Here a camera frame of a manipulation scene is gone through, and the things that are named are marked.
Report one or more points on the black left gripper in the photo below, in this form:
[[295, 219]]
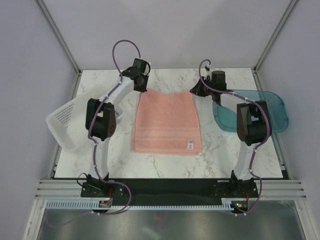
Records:
[[143, 89]]

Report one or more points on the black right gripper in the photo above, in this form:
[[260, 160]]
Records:
[[197, 89]]

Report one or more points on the pink towel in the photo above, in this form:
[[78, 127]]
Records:
[[166, 124]]

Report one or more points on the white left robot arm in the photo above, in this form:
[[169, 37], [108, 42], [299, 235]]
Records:
[[101, 123]]

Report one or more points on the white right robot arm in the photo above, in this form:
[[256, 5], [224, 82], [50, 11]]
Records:
[[253, 124]]

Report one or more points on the blue towel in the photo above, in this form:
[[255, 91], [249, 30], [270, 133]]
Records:
[[118, 115]]

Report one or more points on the teal translucent plastic tub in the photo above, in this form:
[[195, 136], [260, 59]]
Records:
[[226, 119]]

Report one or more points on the white perforated plastic basket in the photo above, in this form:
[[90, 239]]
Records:
[[68, 123]]

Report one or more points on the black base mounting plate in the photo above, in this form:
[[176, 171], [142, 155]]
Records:
[[182, 190]]

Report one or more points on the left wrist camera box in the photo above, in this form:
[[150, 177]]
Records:
[[142, 65]]

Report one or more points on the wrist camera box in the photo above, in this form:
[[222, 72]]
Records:
[[209, 71], [142, 65]]

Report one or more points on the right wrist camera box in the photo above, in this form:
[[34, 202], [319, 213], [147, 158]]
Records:
[[209, 71]]

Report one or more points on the left aluminium frame post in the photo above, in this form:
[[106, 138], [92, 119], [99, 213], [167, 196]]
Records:
[[57, 34]]

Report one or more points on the aluminium frame post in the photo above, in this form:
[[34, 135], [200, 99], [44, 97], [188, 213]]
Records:
[[57, 34], [275, 34]]

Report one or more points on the white slotted cable duct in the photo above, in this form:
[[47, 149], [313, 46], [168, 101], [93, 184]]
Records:
[[99, 205]]

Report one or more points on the right aluminium frame post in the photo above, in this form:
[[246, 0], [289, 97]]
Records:
[[275, 34]]

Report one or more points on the aluminium table edge rail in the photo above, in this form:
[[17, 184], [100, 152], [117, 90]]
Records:
[[271, 189]]

